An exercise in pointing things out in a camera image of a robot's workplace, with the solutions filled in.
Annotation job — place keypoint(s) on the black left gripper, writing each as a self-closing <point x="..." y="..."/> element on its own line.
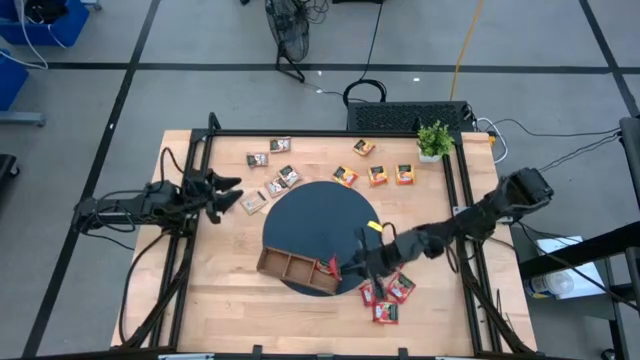
<point x="197" y="192"/>

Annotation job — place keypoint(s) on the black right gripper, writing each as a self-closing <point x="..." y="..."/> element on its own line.
<point x="382" y="260"/>

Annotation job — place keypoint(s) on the red strawberry tea packet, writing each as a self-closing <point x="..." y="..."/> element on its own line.
<point x="327" y="270"/>
<point x="385" y="313"/>
<point x="401" y="289"/>
<point x="366" y="296"/>

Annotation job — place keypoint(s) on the orange tea bag packet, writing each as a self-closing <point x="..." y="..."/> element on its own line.
<point x="404" y="174"/>
<point x="345" y="176"/>
<point x="363" y="147"/>
<point x="377" y="176"/>

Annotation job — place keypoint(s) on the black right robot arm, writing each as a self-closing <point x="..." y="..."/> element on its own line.
<point x="475" y="217"/>

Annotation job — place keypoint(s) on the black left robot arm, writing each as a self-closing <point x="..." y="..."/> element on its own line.
<point x="125" y="205"/>

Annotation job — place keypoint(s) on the brown tea bag packet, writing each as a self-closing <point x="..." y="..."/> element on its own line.
<point x="257" y="159"/>
<point x="289" y="175"/>
<point x="280" y="144"/>
<point x="253" y="202"/>
<point x="276" y="187"/>

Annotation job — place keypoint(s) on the yellow tag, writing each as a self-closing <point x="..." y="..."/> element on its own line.
<point x="375" y="226"/>

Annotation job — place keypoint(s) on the round dark blue woven placemat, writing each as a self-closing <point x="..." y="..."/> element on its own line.
<point x="320" y="220"/>

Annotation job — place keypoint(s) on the wooden three-compartment box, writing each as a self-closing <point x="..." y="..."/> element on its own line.
<point x="292" y="270"/>

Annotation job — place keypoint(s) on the green plant in white pot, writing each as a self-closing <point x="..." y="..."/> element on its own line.
<point x="434" y="142"/>

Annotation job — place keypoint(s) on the black mesh computer case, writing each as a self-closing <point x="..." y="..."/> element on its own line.
<point x="400" y="117"/>

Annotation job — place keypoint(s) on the black floor fan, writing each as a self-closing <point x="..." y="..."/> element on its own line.
<point x="290" y="30"/>

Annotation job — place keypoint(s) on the round white container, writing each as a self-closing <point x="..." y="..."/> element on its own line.
<point x="555" y="284"/>

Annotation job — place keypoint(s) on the grey metal cart base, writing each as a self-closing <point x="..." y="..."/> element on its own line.
<point x="22" y="119"/>

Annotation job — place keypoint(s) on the black metal stand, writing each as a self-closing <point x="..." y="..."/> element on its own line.
<point x="575" y="252"/>

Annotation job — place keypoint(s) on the blue plastic bin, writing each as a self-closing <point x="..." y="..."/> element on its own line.
<point x="70" y="25"/>
<point x="12" y="80"/>

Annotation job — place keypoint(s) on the white paper sheet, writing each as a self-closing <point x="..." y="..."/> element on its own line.
<point x="585" y="282"/>

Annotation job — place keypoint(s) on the black aluminium table frame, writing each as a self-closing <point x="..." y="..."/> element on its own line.
<point x="300" y="133"/>

